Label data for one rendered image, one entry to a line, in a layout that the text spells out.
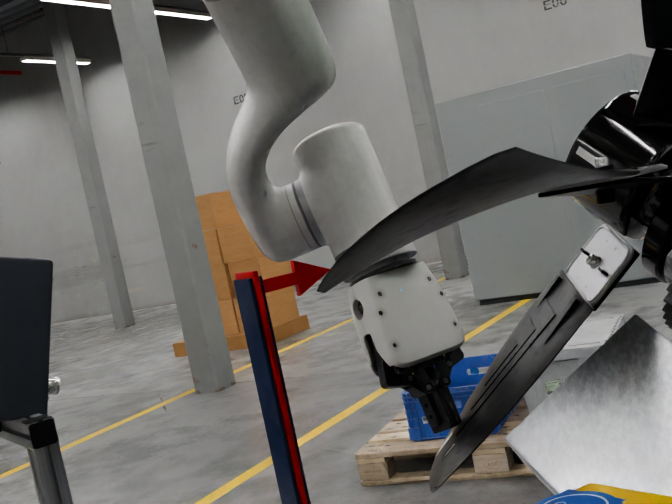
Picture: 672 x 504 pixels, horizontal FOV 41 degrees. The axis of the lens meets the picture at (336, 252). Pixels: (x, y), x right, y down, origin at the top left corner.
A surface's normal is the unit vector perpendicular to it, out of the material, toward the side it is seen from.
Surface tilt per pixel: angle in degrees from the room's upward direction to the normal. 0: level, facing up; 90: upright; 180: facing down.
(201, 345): 90
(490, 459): 90
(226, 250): 90
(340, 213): 82
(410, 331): 71
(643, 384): 55
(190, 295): 90
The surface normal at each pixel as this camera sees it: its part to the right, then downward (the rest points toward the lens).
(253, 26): -0.11, 0.62
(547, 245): -0.50, 0.15
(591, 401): -0.39, -0.46
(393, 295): 0.40, -0.39
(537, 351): -0.80, -0.57
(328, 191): -0.28, -0.09
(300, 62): 0.41, 0.40
